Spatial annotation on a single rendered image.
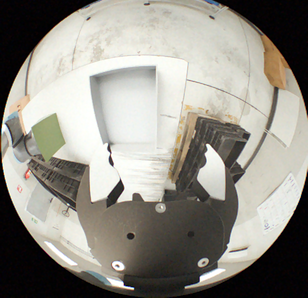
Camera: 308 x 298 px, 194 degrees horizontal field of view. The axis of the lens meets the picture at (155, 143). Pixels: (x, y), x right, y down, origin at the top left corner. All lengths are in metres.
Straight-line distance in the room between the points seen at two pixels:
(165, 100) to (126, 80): 0.14
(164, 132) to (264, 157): 2.48
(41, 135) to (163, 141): 0.55
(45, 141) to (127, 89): 0.44
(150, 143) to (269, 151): 2.49
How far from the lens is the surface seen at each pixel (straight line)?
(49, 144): 0.56
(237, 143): 0.91
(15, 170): 3.68
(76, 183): 0.54
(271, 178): 2.58
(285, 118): 2.41
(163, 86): 0.30
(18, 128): 0.60
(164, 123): 0.32
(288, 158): 2.46
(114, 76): 0.33
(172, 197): 2.07
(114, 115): 0.34
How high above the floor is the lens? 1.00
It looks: 57 degrees down
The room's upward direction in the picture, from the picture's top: 180 degrees clockwise
